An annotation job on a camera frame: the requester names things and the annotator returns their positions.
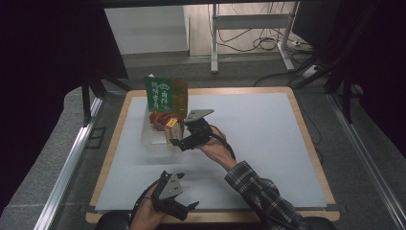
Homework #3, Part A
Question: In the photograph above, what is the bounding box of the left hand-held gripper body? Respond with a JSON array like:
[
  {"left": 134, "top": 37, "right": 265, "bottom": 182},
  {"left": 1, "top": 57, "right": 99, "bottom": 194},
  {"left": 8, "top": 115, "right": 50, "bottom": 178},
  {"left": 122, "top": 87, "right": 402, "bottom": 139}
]
[{"left": 150, "top": 171, "right": 191, "bottom": 222}]

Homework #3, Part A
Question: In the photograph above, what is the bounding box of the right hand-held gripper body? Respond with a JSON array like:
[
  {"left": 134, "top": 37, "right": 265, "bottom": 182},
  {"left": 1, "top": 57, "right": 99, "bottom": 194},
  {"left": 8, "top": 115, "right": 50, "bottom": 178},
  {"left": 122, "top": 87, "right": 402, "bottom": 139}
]
[{"left": 184, "top": 108, "right": 215, "bottom": 147}]

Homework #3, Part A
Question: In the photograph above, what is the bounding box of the small yellow and red box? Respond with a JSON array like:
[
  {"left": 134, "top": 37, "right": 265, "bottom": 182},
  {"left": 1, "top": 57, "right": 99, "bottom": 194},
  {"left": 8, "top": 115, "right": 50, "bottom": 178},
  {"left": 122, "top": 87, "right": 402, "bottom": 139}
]
[{"left": 164, "top": 117, "right": 185, "bottom": 146}]

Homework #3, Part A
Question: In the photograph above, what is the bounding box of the clear plastic container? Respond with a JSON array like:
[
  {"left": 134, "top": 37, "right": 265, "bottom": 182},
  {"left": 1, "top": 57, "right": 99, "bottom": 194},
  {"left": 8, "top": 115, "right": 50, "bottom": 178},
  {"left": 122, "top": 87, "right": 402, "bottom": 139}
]
[{"left": 140, "top": 99, "right": 186, "bottom": 156}]

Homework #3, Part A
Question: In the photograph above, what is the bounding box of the green and red meat packet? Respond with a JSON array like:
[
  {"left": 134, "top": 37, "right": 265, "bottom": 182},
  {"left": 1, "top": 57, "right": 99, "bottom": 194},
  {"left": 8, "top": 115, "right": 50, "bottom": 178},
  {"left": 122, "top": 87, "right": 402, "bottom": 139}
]
[{"left": 144, "top": 76, "right": 190, "bottom": 132}]

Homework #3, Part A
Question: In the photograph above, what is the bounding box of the person's right hand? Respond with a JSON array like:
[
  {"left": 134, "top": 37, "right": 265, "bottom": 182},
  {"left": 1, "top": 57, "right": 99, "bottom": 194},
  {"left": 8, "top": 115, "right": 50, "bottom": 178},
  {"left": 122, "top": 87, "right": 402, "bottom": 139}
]
[{"left": 194, "top": 133, "right": 238, "bottom": 172}]

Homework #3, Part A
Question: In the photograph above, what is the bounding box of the person's left hand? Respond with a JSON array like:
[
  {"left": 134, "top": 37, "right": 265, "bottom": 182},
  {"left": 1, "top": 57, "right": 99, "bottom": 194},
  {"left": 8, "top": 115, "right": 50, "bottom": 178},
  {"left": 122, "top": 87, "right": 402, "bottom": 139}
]
[{"left": 128, "top": 186, "right": 169, "bottom": 230}]

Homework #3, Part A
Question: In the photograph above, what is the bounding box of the person's left leg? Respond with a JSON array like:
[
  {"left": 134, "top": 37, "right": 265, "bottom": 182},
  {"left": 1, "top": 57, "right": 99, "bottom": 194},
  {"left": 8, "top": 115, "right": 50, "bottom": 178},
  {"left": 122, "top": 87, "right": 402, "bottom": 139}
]
[{"left": 95, "top": 211, "right": 131, "bottom": 230}]

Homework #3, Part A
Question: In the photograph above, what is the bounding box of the person's leg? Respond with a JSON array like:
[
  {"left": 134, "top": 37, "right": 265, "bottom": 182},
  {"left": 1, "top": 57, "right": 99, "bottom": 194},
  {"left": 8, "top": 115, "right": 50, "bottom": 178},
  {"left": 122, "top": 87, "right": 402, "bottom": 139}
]
[
  {"left": 95, "top": 211, "right": 131, "bottom": 230},
  {"left": 301, "top": 216, "right": 338, "bottom": 230}
]

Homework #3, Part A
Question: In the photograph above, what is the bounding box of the white table mat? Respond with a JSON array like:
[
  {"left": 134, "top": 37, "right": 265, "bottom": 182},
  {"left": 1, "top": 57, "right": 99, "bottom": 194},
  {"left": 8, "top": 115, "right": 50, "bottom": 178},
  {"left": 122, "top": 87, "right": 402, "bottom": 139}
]
[{"left": 95, "top": 92, "right": 328, "bottom": 212}]

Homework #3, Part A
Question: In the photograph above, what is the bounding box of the black metal stand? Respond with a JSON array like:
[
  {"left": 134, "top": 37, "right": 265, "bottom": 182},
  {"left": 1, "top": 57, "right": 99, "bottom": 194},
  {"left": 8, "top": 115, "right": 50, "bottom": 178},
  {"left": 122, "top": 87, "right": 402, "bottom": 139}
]
[
  {"left": 80, "top": 75, "right": 132, "bottom": 126},
  {"left": 293, "top": 54, "right": 355, "bottom": 124}
]

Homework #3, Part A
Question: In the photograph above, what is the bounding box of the white partition panel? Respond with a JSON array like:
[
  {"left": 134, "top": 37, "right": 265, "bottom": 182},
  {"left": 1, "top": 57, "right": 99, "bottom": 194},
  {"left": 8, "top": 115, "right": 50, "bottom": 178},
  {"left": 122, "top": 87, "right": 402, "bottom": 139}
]
[{"left": 104, "top": 6, "right": 190, "bottom": 56}]

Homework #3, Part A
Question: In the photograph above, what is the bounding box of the white power strip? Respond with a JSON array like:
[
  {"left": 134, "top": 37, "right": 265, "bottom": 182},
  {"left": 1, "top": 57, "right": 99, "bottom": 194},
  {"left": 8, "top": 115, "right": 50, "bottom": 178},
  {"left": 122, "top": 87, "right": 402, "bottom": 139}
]
[{"left": 301, "top": 65, "right": 320, "bottom": 80}]

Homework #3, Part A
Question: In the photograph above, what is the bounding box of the person's right leg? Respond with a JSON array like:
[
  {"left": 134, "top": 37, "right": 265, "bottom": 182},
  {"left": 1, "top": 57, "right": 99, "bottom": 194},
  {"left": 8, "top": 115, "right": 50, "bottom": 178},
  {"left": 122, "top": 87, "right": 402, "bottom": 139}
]
[{"left": 301, "top": 216, "right": 338, "bottom": 230}]

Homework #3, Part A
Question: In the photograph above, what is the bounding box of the black curtain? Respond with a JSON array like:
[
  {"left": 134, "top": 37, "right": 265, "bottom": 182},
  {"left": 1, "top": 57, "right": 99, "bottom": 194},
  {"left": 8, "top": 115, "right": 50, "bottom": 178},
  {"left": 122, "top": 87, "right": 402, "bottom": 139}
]
[
  {"left": 0, "top": 0, "right": 128, "bottom": 212},
  {"left": 296, "top": 0, "right": 406, "bottom": 157}
]

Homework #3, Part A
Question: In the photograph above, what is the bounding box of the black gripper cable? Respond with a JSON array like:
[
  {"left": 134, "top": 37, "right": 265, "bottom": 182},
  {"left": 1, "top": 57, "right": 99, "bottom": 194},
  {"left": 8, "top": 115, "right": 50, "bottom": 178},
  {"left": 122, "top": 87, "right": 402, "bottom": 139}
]
[
  {"left": 210, "top": 126, "right": 237, "bottom": 161},
  {"left": 129, "top": 178, "right": 162, "bottom": 226}
]

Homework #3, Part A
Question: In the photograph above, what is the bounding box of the tangle of black floor cables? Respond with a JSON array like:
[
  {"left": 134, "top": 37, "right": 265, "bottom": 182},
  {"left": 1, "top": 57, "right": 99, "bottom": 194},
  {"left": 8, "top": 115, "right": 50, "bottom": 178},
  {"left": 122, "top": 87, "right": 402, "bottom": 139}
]
[{"left": 216, "top": 3, "right": 290, "bottom": 54}]

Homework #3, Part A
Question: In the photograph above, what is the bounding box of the aluminium rail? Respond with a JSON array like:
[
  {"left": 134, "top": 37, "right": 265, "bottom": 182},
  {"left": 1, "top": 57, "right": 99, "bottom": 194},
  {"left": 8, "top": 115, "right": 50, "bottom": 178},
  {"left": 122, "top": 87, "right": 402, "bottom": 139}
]
[
  {"left": 328, "top": 94, "right": 406, "bottom": 229},
  {"left": 33, "top": 97, "right": 103, "bottom": 230}
]

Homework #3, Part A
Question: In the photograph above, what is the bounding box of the thin black floor cable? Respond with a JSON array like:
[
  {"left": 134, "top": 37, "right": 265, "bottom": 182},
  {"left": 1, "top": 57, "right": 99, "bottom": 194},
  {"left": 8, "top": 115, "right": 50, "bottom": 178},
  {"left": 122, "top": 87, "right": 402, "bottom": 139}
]
[{"left": 296, "top": 95, "right": 325, "bottom": 166}]

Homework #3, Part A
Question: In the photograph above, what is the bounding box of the white metal desk frame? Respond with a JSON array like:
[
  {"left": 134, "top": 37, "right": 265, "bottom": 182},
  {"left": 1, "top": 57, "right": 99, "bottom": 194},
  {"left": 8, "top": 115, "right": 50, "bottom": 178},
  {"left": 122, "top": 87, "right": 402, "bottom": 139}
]
[{"left": 210, "top": 3, "right": 301, "bottom": 75}]

